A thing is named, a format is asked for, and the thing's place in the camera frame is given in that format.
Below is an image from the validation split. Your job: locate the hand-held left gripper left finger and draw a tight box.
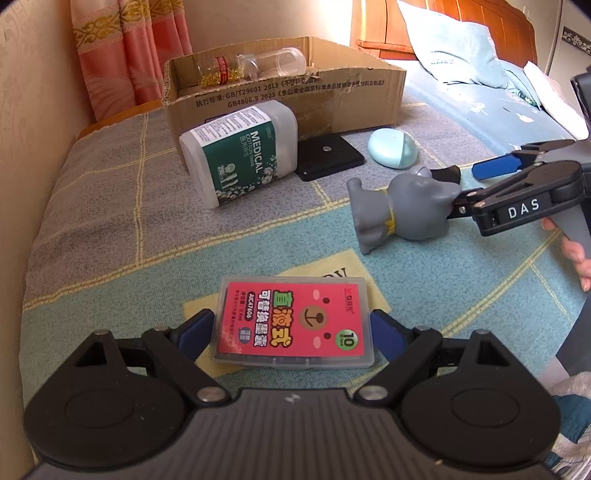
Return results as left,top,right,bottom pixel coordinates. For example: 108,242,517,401
76,310,232,407

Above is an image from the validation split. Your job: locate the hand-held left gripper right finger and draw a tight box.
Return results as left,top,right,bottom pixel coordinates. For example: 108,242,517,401
353,309,513,407

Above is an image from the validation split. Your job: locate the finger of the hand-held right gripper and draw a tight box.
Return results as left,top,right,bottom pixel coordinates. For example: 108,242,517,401
473,140,578,182
449,160,584,219

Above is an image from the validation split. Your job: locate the red label clear plastic case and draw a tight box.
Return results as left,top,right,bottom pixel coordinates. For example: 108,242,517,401
210,275,376,370

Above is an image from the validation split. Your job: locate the grey toy animal figure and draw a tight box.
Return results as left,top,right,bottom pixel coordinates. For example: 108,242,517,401
346,167,455,254

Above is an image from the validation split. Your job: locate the brown cardboard box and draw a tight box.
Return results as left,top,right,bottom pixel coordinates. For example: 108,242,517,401
163,36,408,160

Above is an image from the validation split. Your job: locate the clear plastic jar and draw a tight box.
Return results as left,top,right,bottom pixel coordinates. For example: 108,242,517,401
238,46,306,77

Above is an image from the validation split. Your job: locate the clear bottle of gold capsules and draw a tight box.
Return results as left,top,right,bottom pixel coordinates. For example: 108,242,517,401
196,54,259,86

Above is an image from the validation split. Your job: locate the person's right hand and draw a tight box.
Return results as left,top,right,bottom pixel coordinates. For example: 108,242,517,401
542,218,591,291

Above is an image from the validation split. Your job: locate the light blue printed bed sheet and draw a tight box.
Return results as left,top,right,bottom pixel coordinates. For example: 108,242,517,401
402,58,578,155

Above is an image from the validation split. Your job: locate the white pillow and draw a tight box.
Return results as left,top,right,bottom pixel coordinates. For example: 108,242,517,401
524,62,591,139

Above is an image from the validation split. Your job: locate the light blue oval case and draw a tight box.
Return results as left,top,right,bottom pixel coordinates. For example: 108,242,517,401
367,128,416,168

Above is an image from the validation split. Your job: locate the grey green chequered blanket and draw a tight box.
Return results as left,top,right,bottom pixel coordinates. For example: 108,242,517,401
21,99,583,402

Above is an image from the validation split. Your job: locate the light blue pillow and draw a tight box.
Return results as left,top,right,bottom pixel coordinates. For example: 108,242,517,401
397,0,509,90

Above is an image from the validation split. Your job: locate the person's grey clothing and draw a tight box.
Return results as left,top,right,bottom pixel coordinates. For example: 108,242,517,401
551,286,591,384

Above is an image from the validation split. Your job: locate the wooden bed headboard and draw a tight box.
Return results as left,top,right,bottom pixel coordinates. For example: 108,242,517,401
350,0,539,63

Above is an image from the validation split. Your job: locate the black square plate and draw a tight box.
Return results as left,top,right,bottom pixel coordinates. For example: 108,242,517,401
295,134,365,183

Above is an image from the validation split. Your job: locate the white green cotton swab container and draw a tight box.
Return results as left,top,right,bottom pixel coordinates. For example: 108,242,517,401
179,100,298,209

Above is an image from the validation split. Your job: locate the white fluffy cloth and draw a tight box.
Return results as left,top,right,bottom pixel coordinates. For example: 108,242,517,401
547,371,591,467

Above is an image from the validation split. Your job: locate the wooden table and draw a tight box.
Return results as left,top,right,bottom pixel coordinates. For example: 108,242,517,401
76,99,167,139

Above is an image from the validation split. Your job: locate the pink patterned curtain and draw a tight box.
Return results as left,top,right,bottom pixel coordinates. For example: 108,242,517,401
69,0,194,123

